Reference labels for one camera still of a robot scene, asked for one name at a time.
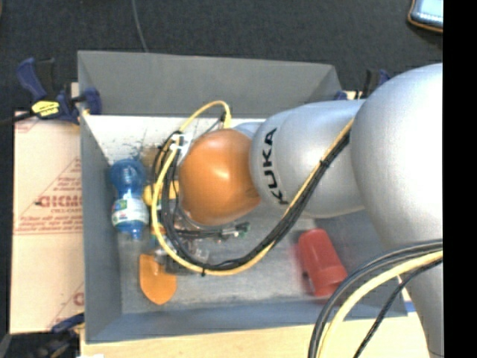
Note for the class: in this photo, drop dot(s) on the blue plastic bottle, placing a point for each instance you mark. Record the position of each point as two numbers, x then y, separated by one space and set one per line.
128 203

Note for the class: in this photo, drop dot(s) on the brown cardboard board red print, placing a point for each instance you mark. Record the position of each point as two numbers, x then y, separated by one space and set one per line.
44 267

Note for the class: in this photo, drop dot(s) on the yellow round toy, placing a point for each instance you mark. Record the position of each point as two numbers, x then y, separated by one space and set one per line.
147 194

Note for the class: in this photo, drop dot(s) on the grey metal bin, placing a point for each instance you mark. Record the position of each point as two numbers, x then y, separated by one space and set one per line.
238 274

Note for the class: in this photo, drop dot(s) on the red plastic cup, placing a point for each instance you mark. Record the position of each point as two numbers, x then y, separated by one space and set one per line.
320 263

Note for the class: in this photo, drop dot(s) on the orange toy shovel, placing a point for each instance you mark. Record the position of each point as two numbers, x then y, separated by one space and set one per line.
156 285

